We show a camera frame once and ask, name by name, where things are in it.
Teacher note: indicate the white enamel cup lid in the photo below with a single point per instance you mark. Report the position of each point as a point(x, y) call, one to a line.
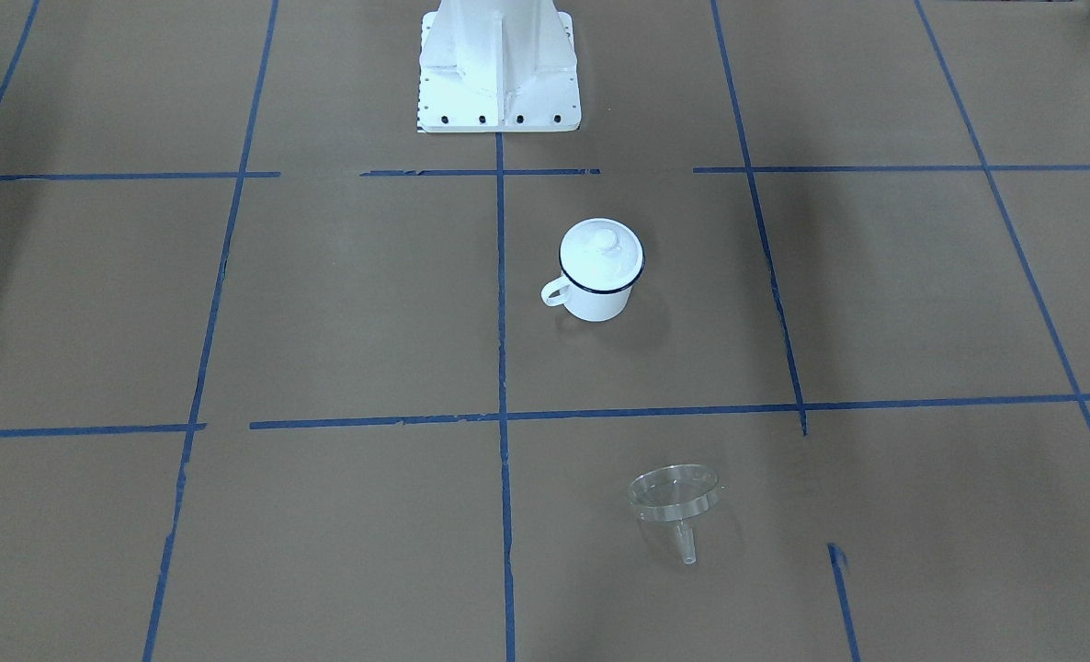
point(601, 256)

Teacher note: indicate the white enamel cup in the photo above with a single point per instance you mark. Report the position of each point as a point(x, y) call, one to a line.
point(589, 297)

